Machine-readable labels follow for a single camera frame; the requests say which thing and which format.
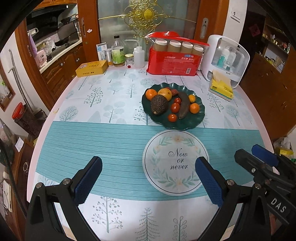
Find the black range hood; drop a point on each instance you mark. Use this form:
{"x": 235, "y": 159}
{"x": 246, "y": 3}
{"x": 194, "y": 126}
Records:
{"x": 46, "y": 17}

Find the brown wooden cabinet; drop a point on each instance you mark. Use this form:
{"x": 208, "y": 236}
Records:
{"x": 266, "y": 97}

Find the purple cloth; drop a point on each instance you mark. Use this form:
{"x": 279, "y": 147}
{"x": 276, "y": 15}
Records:
{"x": 32, "y": 45}

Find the small yellow kumquat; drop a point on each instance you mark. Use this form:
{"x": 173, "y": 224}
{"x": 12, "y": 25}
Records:
{"x": 192, "y": 98}

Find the yellow tin box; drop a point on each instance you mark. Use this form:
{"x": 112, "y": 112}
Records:
{"x": 91, "y": 67}

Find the cherry tomato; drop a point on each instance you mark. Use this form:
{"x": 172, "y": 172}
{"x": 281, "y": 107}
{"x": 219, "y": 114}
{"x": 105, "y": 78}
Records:
{"x": 172, "y": 117}
{"x": 175, "y": 107}
{"x": 177, "y": 100}

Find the red-lid plastic jar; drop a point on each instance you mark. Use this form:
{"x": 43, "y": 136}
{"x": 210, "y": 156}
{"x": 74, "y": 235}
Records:
{"x": 23, "y": 120}

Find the dark avocado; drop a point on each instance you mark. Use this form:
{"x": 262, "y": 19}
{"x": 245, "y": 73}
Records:
{"x": 159, "y": 105}

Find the small mandarin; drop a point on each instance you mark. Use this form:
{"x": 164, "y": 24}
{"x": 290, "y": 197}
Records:
{"x": 194, "y": 108}

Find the glass door with gold ornament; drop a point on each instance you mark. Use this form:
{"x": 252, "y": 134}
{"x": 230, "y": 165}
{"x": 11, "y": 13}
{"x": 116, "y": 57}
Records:
{"x": 111, "y": 20}

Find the pink box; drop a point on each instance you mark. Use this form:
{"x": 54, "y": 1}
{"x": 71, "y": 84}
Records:
{"x": 40, "y": 58}

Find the metal can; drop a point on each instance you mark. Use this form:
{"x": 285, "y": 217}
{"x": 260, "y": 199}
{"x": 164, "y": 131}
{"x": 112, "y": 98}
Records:
{"x": 108, "y": 56}

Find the glass bottle with green label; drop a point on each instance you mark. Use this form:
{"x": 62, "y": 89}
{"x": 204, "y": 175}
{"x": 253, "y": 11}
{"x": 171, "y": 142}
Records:
{"x": 118, "y": 55}

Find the wooden kitchen counter cabinet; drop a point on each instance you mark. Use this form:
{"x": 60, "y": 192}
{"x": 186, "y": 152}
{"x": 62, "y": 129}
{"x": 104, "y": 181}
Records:
{"x": 60, "y": 67}

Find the yellow-green plastic bag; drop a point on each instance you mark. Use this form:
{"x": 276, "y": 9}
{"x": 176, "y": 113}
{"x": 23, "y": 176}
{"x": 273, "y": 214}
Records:
{"x": 285, "y": 151}

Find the white cosmetic storage box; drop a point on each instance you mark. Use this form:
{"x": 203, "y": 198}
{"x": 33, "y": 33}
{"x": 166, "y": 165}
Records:
{"x": 242, "y": 69}

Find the wooden wall shelf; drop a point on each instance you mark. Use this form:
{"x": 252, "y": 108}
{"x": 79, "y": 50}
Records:
{"x": 275, "y": 42}

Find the dark overripe banana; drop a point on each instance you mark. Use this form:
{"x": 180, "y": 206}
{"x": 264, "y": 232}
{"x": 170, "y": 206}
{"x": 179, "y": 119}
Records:
{"x": 183, "y": 105}

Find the small jar with yellow lid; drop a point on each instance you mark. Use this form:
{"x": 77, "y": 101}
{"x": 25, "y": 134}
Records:
{"x": 129, "y": 60}

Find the red pack of paper cups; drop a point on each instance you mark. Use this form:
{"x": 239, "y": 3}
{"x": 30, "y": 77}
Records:
{"x": 171, "y": 62}

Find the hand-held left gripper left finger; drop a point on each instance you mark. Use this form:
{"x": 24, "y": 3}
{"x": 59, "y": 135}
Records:
{"x": 89, "y": 180}

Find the white carton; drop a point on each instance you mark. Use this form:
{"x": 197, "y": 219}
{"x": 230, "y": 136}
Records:
{"x": 101, "y": 49}

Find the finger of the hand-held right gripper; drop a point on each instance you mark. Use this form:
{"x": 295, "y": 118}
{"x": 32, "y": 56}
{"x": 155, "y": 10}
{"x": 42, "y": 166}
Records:
{"x": 264, "y": 153}
{"x": 245, "y": 160}

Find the black wok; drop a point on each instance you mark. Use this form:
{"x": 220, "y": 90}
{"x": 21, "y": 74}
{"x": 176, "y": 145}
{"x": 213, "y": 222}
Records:
{"x": 64, "y": 39}

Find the wooden picture frame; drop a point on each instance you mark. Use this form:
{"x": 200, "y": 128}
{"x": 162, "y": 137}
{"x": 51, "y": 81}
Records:
{"x": 5, "y": 92}

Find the dark green scalloped plate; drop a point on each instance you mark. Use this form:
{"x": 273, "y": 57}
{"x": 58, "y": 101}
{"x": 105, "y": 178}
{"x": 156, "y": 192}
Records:
{"x": 192, "y": 121}

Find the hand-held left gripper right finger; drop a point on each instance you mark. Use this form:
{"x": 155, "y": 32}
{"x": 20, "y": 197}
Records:
{"x": 208, "y": 180}

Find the large orange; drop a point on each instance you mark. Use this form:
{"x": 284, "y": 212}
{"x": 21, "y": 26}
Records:
{"x": 151, "y": 94}

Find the yellow tissue pack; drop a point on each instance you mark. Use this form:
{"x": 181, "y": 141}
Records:
{"x": 219, "y": 89}

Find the yellow-orange citrus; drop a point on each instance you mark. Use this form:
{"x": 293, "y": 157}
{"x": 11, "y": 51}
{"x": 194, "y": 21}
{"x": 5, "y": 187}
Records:
{"x": 166, "y": 93}

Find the white squeeze bottle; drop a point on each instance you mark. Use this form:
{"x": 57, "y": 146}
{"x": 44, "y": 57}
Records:
{"x": 138, "y": 58}

